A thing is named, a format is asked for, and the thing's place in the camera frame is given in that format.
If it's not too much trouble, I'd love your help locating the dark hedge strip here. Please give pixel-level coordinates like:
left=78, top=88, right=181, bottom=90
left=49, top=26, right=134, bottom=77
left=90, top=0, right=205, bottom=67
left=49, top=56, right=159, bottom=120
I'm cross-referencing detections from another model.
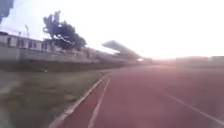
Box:
left=0, top=59, right=134, bottom=73

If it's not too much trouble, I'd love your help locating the grass field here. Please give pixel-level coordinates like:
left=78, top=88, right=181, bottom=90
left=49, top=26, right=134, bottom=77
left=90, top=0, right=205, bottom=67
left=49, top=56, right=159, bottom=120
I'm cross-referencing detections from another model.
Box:
left=0, top=69, right=111, bottom=128

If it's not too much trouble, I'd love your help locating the grey concrete wall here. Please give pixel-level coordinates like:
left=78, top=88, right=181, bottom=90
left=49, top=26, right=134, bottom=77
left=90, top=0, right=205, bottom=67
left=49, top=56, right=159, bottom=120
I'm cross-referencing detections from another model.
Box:
left=0, top=45, right=118, bottom=65

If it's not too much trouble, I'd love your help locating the grandstand with roof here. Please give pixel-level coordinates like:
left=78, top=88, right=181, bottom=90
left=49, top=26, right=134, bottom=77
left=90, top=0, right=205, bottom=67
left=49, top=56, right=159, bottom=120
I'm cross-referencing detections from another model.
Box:
left=101, top=39, right=145, bottom=63

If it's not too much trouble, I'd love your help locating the red running track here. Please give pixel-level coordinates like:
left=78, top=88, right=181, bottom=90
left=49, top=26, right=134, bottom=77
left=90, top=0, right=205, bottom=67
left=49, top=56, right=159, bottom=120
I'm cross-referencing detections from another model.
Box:
left=55, top=64, right=224, bottom=128

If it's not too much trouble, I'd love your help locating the dark tree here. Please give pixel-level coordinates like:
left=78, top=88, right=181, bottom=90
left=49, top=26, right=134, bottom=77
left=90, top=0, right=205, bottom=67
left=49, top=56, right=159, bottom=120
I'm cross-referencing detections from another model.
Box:
left=42, top=10, right=88, bottom=52

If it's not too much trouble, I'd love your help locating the pale kerb strip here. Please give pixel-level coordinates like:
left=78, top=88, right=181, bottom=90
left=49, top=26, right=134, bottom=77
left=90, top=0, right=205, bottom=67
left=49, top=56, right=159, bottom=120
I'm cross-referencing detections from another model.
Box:
left=48, top=72, right=112, bottom=128

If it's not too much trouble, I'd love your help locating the long low building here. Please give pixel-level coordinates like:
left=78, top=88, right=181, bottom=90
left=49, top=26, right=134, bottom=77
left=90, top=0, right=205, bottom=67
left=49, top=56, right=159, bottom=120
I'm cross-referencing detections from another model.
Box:
left=0, top=31, right=101, bottom=58

